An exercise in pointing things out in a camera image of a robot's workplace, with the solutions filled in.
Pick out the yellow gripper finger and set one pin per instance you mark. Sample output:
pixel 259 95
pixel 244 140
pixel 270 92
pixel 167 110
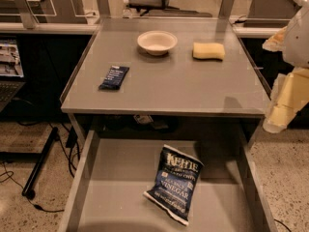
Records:
pixel 275 42
pixel 290 93

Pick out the blue Kettle chip bag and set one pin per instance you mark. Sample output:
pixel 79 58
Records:
pixel 175 182

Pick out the grey open drawer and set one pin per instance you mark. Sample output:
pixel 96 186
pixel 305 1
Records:
pixel 202 184

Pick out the yellow sponge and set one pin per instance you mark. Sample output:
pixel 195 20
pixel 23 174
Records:
pixel 208 51

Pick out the white bowl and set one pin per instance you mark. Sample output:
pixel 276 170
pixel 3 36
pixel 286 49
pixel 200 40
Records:
pixel 157 43

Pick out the dark blue snack bar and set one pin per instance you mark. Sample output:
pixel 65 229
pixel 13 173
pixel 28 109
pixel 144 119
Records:
pixel 114 78

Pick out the laptop computer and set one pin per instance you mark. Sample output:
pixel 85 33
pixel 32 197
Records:
pixel 12 76

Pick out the black desk leg bar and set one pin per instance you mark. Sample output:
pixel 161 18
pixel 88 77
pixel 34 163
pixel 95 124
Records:
pixel 28 190

